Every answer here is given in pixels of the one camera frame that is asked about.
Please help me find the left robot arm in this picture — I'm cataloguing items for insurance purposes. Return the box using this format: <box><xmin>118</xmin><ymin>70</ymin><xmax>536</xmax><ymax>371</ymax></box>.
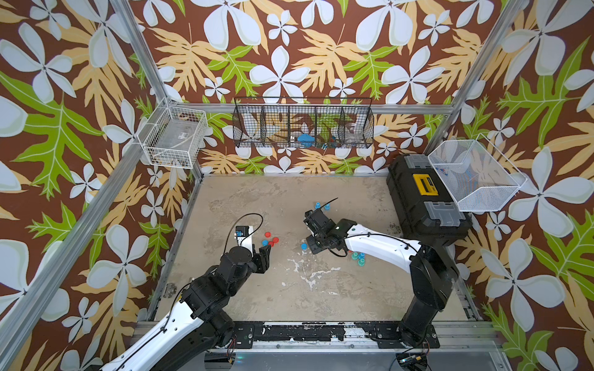
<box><xmin>101</xmin><ymin>246</ymin><xmax>271</xmax><ymax>370</ymax></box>

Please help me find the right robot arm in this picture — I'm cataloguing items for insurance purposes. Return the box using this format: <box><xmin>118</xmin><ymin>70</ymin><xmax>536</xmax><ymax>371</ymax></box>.
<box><xmin>304</xmin><ymin>209</ymin><xmax>459</xmax><ymax>347</ymax></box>

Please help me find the black toolbox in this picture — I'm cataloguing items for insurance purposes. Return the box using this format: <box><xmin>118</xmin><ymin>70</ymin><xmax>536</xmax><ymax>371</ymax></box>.
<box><xmin>387</xmin><ymin>154</ymin><xmax>472</xmax><ymax>247</ymax></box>

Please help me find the white mesh basket right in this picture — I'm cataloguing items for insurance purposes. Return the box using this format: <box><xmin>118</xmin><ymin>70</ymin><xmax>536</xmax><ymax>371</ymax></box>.
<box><xmin>428</xmin><ymin>134</ymin><xmax>527</xmax><ymax>213</ymax></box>

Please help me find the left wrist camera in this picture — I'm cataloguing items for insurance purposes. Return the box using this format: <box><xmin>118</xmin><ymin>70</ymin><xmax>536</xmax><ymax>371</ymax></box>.
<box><xmin>235</xmin><ymin>225</ymin><xmax>252</xmax><ymax>239</ymax></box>

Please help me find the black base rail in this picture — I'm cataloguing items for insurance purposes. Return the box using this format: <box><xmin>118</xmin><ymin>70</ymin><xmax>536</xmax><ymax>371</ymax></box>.
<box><xmin>226</xmin><ymin>321</ymin><xmax>441</xmax><ymax>349</ymax></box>

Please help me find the black wire basket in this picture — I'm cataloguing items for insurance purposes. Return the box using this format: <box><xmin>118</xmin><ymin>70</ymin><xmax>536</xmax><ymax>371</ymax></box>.
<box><xmin>231</xmin><ymin>96</ymin><xmax>374</xmax><ymax>149</ymax></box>

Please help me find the white wire basket left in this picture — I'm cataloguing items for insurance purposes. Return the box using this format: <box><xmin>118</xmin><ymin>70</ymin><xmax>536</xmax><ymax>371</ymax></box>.
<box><xmin>139</xmin><ymin>99</ymin><xmax>209</xmax><ymax>169</ymax></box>

